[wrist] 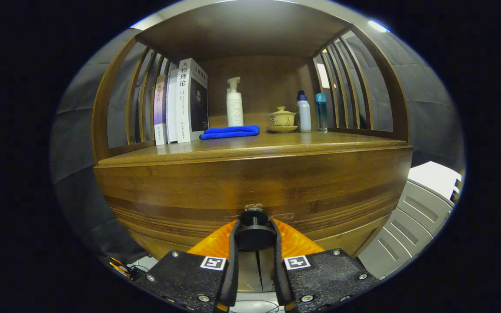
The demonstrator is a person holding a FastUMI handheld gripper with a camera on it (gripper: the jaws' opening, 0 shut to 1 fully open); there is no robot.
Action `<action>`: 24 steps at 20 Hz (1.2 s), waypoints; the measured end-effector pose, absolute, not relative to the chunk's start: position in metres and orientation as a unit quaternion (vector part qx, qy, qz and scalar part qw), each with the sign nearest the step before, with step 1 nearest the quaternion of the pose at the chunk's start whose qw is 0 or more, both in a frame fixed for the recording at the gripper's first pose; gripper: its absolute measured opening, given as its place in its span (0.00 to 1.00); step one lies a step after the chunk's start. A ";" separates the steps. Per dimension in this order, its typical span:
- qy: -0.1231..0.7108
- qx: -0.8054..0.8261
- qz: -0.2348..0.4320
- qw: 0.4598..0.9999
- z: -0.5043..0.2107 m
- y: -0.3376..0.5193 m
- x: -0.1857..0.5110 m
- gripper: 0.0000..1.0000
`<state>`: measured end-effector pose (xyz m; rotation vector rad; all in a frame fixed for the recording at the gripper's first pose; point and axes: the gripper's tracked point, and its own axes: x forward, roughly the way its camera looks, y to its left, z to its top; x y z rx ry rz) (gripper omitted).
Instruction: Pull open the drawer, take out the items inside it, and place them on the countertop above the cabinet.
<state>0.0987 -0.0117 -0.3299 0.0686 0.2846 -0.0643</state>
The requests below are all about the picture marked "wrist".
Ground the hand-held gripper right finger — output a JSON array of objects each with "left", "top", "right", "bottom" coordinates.
[{"left": 270, "top": 219, "right": 379, "bottom": 313}]

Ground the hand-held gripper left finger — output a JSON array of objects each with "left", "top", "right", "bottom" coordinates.
[{"left": 134, "top": 220, "right": 240, "bottom": 313}]

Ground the black drawer knob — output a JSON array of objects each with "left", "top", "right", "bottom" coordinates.
[{"left": 234, "top": 209, "right": 277, "bottom": 252}]

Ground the wooden drawer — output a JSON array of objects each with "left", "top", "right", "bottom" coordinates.
[{"left": 94, "top": 146, "right": 413, "bottom": 261}]

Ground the wooden countertop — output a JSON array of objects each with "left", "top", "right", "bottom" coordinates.
[{"left": 97, "top": 130, "right": 407, "bottom": 166}]

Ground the white grey filing cabinet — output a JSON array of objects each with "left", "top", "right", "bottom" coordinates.
[{"left": 358, "top": 162, "right": 463, "bottom": 279}]

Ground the wooden cabinet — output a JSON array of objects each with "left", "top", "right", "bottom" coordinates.
[{"left": 92, "top": 0, "right": 413, "bottom": 293}]

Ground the blue folded cloth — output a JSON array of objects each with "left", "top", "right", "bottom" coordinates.
[{"left": 199, "top": 125, "right": 261, "bottom": 140}]

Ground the yellow lidded teacup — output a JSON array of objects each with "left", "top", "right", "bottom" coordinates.
[{"left": 270, "top": 107, "right": 297, "bottom": 127}]

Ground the white pump bottle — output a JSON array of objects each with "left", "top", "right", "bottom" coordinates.
[{"left": 227, "top": 77, "right": 244, "bottom": 127}]

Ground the white bottle blue cap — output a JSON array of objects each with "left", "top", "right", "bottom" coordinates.
[{"left": 297, "top": 90, "right": 311, "bottom": 133}]

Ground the clear blue bottle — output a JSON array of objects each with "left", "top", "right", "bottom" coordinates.
[{"left": 314, "top": 93, "right": 328, "bottom": 133}]

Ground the thick white portrait book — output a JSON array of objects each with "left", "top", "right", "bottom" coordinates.
[{"left": 176, "top": 58, "right": 209, "bottom": 143}]

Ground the thin white book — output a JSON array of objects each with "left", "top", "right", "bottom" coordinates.
[{"left": 165, "top": 69, "right": 180, "bottom": 143}]

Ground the purple spine book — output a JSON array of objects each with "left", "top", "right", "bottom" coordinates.
[{"left": 154, "top": 74, "right": 168, "bottom": 146}]

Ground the black backdrop cloth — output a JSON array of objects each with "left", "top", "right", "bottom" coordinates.
[{"left": 50, "top": 28, "right": 466, "bottom": 261}]

